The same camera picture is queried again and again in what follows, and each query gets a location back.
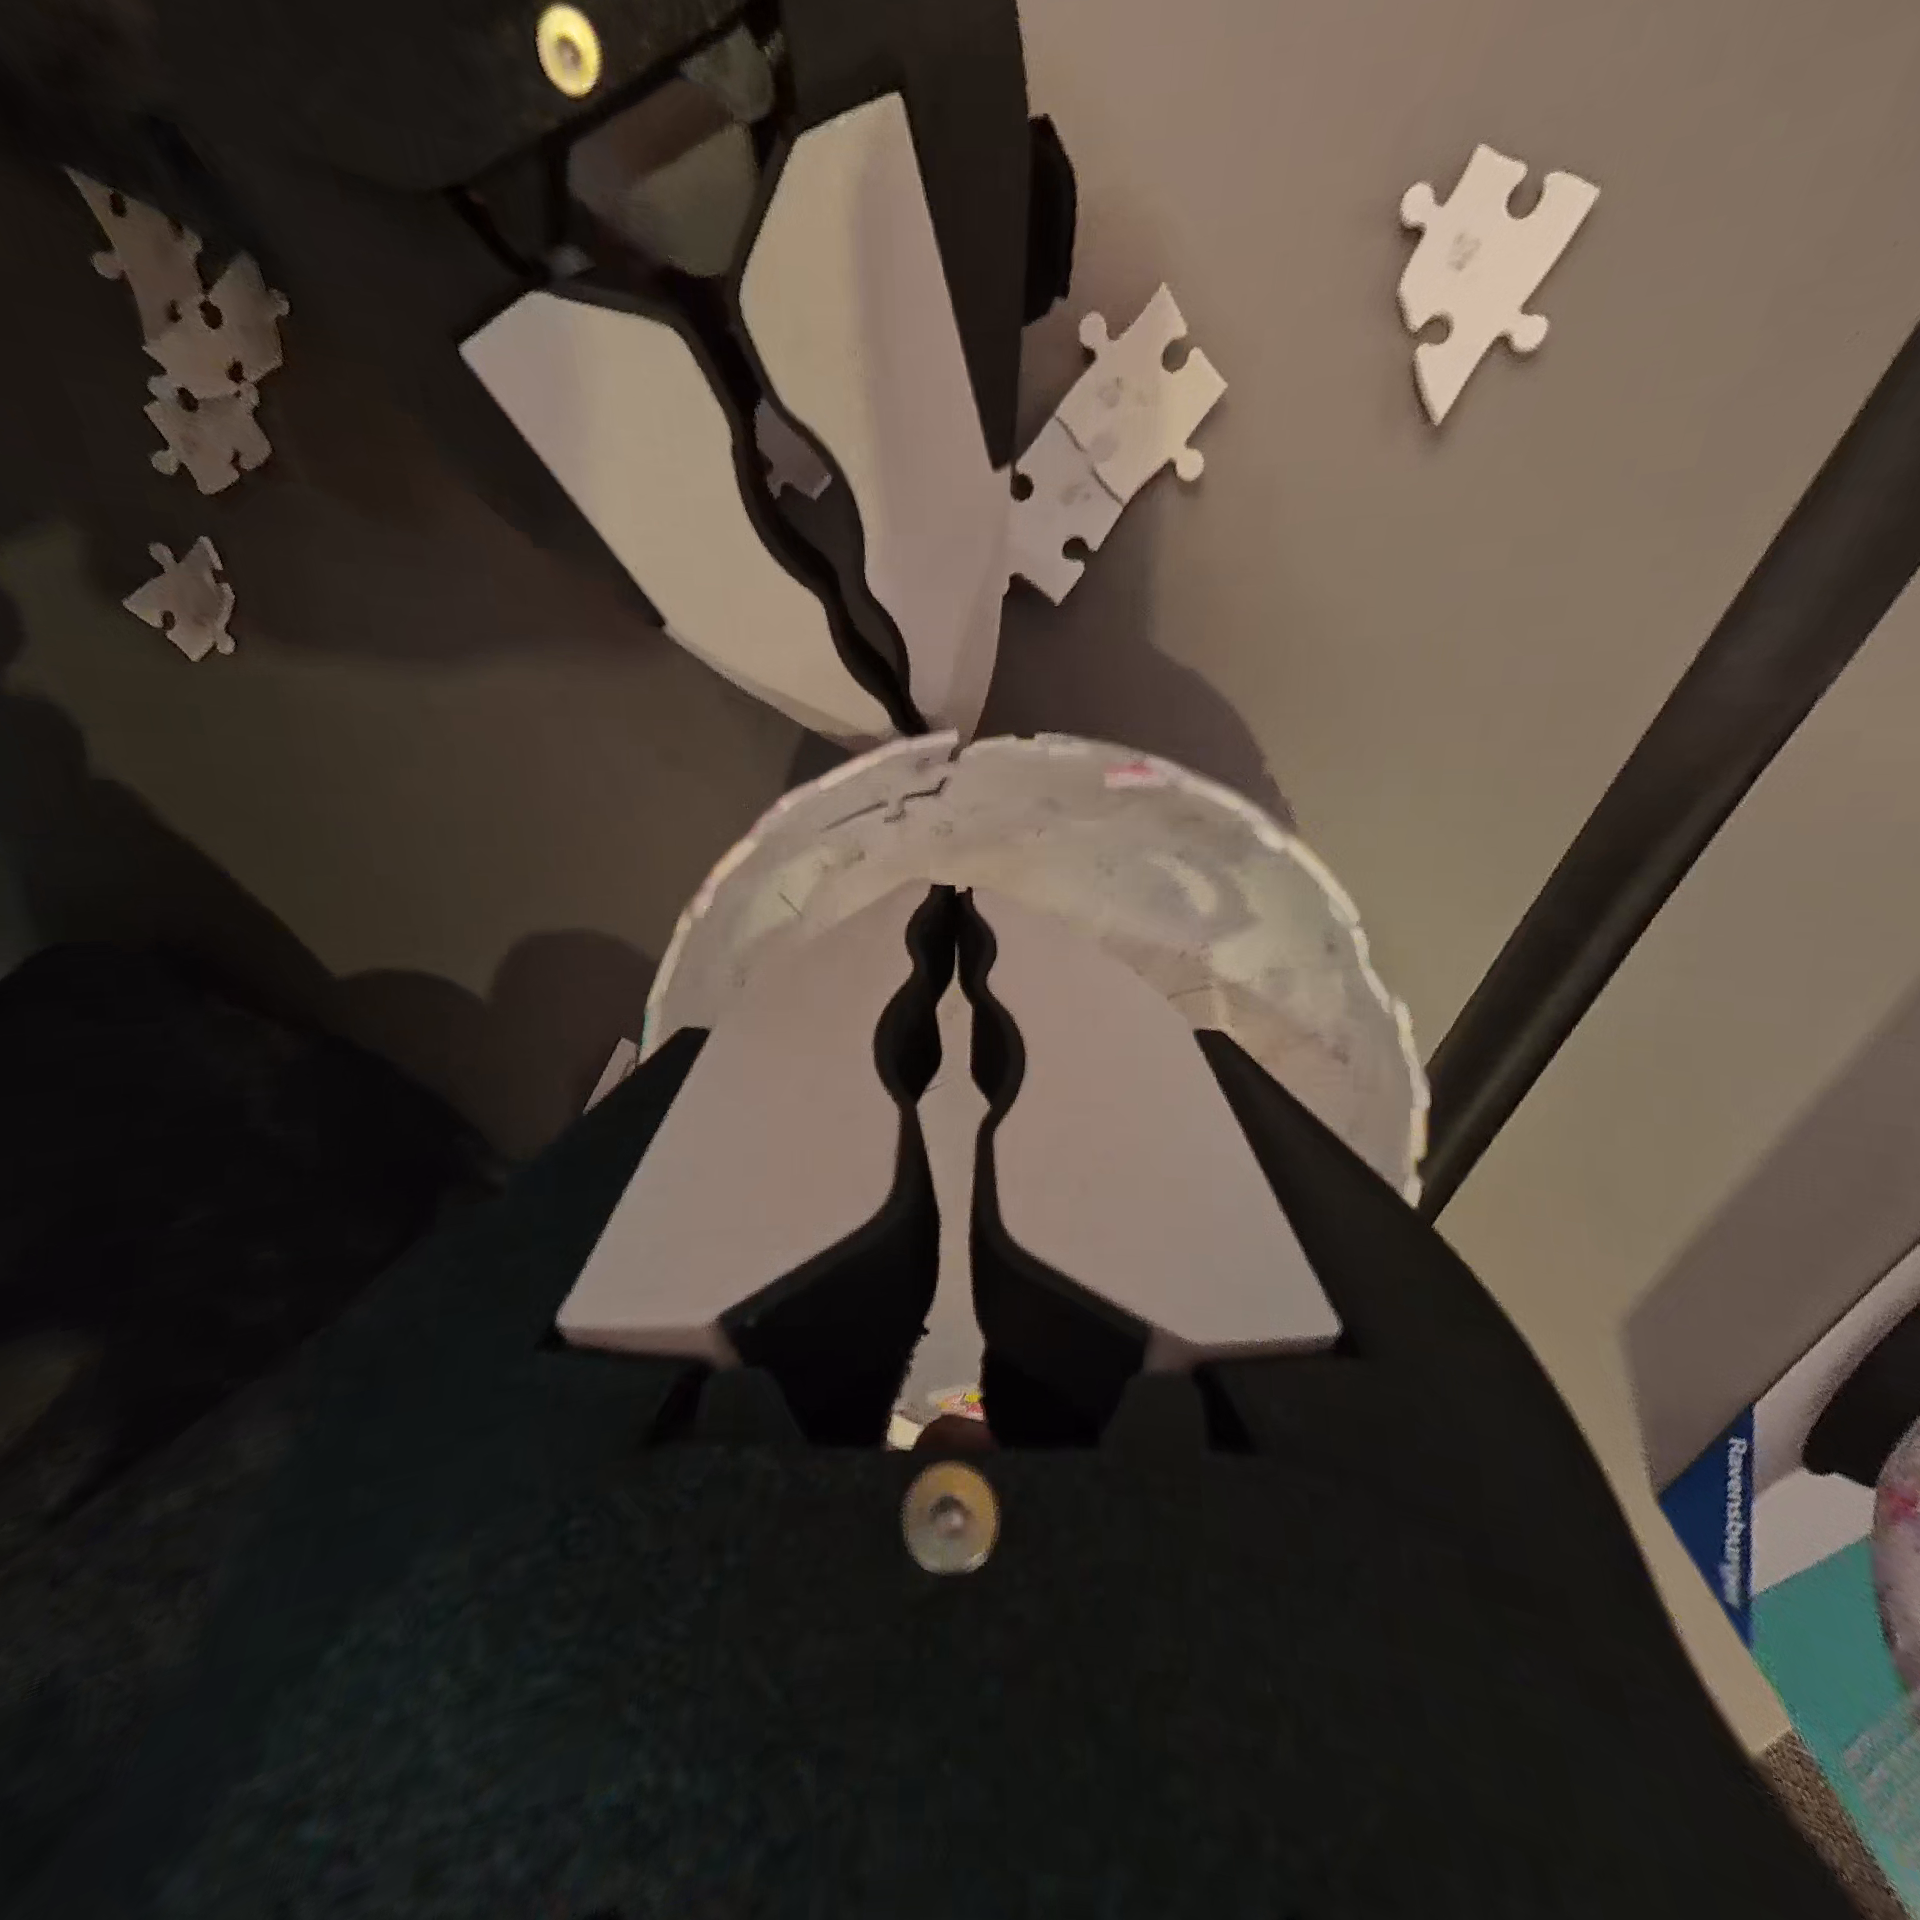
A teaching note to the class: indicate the partly built puzzle ball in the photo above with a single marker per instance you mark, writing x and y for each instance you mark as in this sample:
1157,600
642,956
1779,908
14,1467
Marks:
1200,901

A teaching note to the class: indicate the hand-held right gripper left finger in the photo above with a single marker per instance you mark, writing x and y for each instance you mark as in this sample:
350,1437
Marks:
751,1186

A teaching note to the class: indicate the puzzle ball cardboard box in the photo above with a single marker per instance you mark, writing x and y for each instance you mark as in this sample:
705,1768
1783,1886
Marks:
1831,1650

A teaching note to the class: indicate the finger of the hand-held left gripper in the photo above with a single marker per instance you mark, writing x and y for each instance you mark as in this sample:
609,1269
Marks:
886,376
646,450

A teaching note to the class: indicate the white puzzle piece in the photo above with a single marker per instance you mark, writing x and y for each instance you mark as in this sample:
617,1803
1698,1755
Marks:
1476,271
141,246
210,435
186,600
791,457
217,337

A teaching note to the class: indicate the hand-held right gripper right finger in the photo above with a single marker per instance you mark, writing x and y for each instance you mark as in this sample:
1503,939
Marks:
1155,1186

